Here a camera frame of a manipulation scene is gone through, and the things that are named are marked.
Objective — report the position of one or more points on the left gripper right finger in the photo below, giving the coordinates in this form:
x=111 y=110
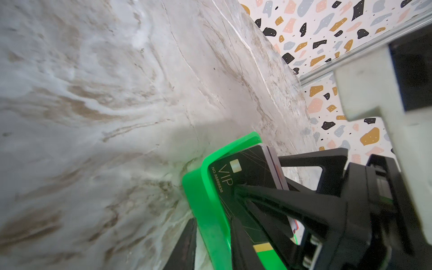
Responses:
x=243 y=255

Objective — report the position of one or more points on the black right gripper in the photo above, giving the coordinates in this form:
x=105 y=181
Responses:
x=359 y=218

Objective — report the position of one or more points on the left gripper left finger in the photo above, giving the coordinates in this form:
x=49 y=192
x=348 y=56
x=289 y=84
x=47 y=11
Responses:
x=183 y=254

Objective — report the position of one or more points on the green plastic card tray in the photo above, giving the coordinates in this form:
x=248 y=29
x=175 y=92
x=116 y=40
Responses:
x=212 y=213

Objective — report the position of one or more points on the stack of cards in tray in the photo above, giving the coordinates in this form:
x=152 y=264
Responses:
x=288 y=224

